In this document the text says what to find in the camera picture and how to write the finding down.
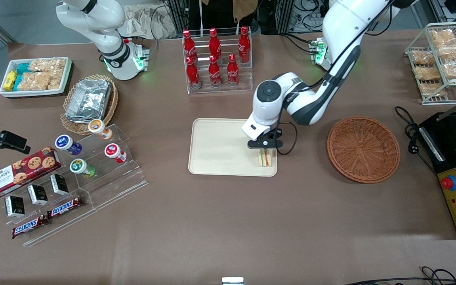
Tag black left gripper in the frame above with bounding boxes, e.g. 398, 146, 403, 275
247, 129, 284, 156

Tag triangular sandwich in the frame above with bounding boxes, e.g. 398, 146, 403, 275
258, 149, 273, 167

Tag cream plastic tray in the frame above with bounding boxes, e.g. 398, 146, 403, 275
188, 118, 278, 177

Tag round brown wicker basket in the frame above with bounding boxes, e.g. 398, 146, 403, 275
326, 116, 401, 184

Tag flat light wicker basket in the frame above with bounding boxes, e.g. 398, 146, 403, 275
60, 74, 119, 135

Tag red Walkers cookie box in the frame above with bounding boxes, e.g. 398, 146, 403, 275
0, 146, 63, 198

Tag blue cap yogurt bottle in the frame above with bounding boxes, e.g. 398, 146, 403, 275
55, 135, 83, 156

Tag small black box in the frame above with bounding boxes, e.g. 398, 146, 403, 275
50, 173, 69, 196
27, 184, 49, 206
5, 196, 26, 218

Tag yellow snack pack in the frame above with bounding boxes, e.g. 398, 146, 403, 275
3, 70, 18, 91

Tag clear rice cracker pack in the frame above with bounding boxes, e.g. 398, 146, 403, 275
17, 72, 63, 91
29, 58, 67, 74

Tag green cap yogurt bottle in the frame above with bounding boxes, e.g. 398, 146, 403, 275
69, 158, 96, 178

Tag clear acrylic bottle rack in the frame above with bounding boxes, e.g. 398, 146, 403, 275
183, 27, 253, 95

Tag Snickers bar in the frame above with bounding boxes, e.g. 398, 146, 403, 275
11, 215, 50, 239
47, 197, 84, 219

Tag orange cap yogurt bottle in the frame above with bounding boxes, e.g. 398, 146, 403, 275
88, 119, 113, 141

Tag stack of foil containers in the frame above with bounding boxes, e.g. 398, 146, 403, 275
65, 78, 112, 124

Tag red cola bottle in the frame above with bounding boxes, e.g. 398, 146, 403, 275
208, 28, 223, 60
238, 26, 251, 64
185, 57, 202, 89
227, 54, 240, 87
183, 30, 198, 65
208, 55, 223, 88

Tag white rectangular snack bin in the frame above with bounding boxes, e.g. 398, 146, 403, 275
0, 57, 74, 99

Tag red cap yogurt bottle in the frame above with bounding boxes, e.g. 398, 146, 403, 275
104, 143, 128, 164

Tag clear acrylic stepped display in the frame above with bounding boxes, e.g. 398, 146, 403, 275
4, 123, 149, 247

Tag person in brown clothing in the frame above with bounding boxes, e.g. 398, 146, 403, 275
232, 0, 261, 24

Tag crumpled clear plastic bag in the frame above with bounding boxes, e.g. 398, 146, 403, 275
123, 4, 177, 40

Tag black countertop appliance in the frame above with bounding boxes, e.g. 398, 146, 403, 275
419, 93, 456, 241

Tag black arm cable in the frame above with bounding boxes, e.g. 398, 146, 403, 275
275, 0, 395, 156

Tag black base cables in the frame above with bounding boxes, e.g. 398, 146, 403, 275
279, 32, 320, 54

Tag black power cable with plug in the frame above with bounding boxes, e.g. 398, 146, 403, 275
394, 106, 439, 175

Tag white wire snack rack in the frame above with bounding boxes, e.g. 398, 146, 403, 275
405, 22, 456, 105

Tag black floor cables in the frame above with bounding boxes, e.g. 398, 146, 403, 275
343, 266, 456, 285

